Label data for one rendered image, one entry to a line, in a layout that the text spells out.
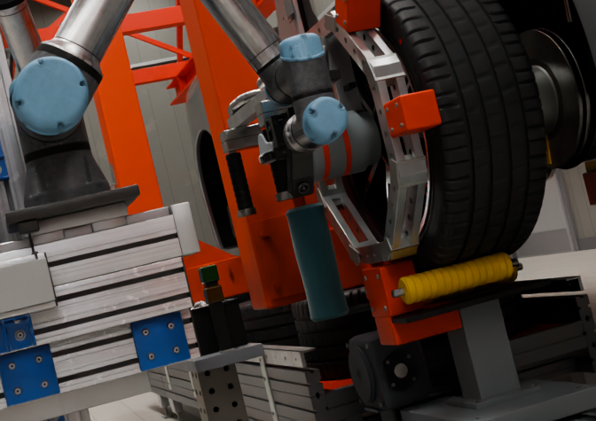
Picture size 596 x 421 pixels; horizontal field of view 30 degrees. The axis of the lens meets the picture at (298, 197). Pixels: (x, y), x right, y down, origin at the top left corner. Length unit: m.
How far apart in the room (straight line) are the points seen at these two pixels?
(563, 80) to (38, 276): 1.26
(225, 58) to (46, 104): 1.07
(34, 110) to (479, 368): 1.16
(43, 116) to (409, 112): 0.70
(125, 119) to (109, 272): 2.83
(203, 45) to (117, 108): 1.93
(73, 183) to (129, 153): 2.78
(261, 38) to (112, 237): 0.45
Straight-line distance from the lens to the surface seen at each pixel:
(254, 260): 2.77
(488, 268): 2.38
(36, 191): 1.95
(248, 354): 2.68
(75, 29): 1.86
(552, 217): 11.22
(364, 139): 2.39
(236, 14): 2.04
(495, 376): 2.49
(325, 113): 1.88
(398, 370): 2.64
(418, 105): 2.13
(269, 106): 2.21
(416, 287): 2.31
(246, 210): 2.52
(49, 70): 1.82
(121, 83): 4.74
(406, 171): 2.19
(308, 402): 2.93
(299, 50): 1.92
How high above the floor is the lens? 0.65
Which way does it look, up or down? 3 degrees up
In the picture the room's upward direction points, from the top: 14 degrees counter-clockwise
